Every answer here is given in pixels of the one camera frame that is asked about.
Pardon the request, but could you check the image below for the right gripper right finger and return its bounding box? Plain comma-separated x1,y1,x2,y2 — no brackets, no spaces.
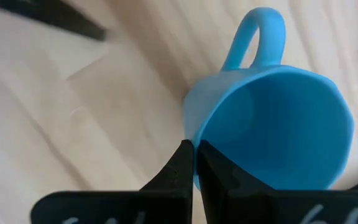
196,139,358,224

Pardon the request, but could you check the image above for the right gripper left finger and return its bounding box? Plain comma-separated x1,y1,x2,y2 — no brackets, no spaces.
30,139,196,224

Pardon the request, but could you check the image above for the light blue faceted mug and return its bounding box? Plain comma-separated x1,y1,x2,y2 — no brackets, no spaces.
181,6,356,192

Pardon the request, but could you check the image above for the black frame wooden shelf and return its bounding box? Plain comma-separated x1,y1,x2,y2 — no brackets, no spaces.
0,0,107,42

